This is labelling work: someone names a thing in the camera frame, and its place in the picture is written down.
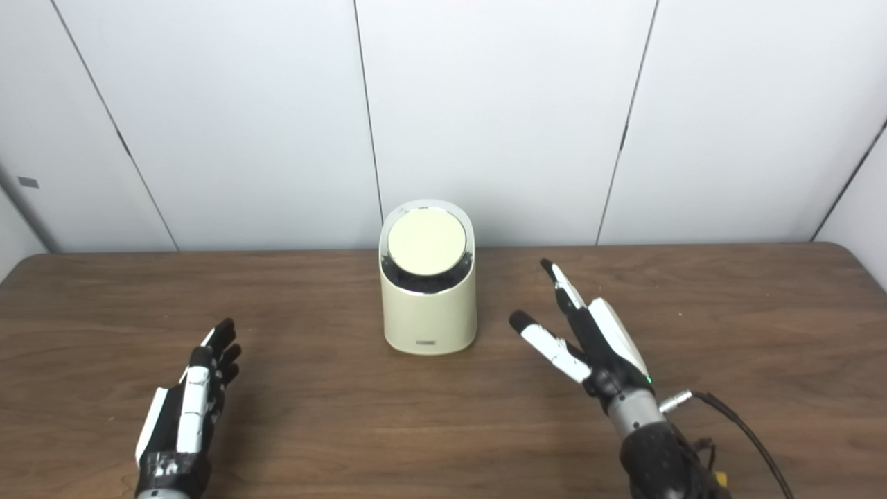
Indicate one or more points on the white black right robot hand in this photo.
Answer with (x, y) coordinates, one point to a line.
(613, 353)

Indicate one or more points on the cream round bin lid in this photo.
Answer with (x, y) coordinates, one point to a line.
(426, 241)

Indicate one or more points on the cream-colored bin body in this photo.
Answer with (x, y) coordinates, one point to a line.
(429, 319)

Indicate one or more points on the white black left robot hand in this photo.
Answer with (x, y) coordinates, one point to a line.
(187, 416)

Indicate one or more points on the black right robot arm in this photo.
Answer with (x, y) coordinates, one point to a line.
(655, 457)

